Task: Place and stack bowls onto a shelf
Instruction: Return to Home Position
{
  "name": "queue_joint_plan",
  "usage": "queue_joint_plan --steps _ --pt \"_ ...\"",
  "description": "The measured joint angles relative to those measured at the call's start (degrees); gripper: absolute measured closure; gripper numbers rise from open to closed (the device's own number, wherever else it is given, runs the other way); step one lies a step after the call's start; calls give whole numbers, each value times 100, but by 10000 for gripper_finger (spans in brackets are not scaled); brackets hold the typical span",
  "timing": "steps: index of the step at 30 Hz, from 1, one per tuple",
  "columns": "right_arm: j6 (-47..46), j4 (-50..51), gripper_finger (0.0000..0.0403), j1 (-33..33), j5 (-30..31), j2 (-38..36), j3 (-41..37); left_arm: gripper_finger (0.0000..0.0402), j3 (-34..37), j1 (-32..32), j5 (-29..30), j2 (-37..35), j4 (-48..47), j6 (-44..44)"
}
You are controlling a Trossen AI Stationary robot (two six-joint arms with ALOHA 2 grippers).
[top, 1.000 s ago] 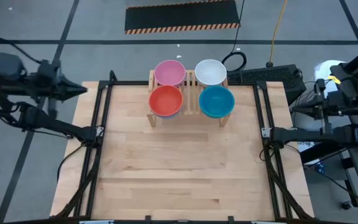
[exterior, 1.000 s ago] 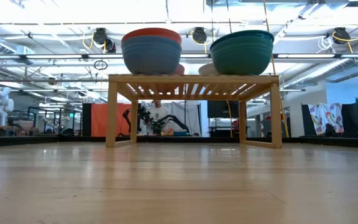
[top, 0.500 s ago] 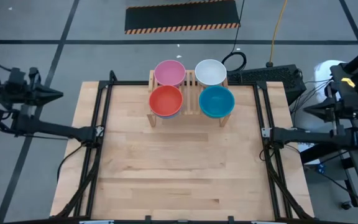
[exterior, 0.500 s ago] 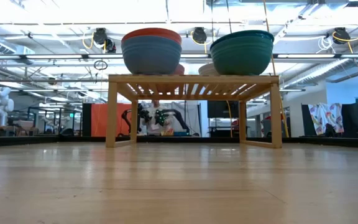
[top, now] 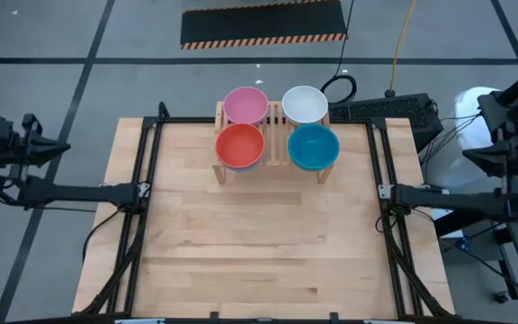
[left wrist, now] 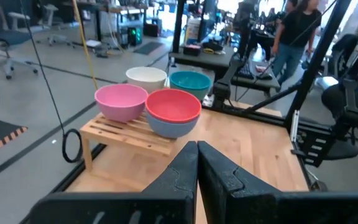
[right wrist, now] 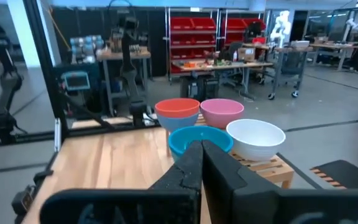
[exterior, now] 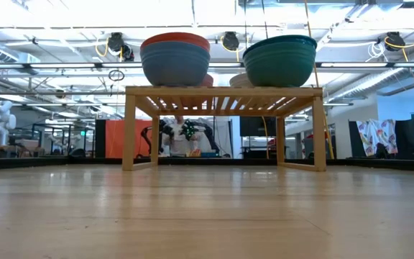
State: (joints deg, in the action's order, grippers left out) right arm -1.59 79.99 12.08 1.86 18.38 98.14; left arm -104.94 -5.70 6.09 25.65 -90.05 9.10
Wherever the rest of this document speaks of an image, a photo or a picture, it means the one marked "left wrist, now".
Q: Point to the white bowl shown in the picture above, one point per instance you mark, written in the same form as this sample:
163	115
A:
146	77

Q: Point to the black keyboard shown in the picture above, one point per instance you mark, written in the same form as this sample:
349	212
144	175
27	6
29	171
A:
246	70

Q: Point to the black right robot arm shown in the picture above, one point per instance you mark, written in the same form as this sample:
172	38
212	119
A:
222	90

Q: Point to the wooden slatted shelf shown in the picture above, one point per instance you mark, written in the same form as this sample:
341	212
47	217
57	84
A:
126	137

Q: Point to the grey office chair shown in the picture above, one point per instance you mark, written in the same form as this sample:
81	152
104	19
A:
5	40

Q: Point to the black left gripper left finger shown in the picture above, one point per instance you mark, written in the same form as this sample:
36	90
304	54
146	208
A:
120	208

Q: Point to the person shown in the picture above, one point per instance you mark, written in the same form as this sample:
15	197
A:
294	37

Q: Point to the black office chair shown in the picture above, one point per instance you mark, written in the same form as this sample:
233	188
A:
334	99

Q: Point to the black metal table frame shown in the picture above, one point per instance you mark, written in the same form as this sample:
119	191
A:
315	68

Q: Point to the cyan bowl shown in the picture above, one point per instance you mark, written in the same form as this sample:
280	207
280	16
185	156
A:
190	81

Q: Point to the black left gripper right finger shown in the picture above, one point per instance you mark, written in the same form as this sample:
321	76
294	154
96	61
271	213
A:
259	208

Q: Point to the orange bowl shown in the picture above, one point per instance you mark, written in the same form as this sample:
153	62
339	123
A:
172	105

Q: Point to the black box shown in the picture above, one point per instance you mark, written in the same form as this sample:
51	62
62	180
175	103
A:
192	50

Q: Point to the pink bowl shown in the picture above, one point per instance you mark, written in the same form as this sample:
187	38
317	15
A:
120	102

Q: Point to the black computer mouse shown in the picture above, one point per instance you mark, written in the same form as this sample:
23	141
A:
264	76

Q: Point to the slate blue bowl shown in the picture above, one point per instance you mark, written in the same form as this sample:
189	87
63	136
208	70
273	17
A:
172	129

